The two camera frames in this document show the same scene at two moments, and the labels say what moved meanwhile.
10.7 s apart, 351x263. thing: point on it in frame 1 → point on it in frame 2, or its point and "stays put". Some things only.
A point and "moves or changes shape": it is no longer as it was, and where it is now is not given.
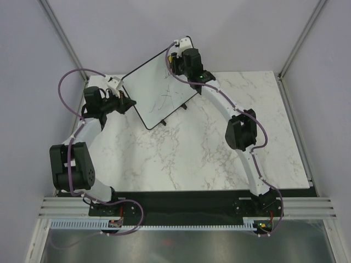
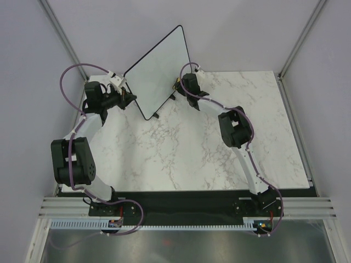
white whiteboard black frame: (156, 92) moves or changes shape
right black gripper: (176, 58) → (180, 91)
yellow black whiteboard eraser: (170, 59) → (177, 85)
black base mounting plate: (190, 206) stays put
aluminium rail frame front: (63, 207) stays put
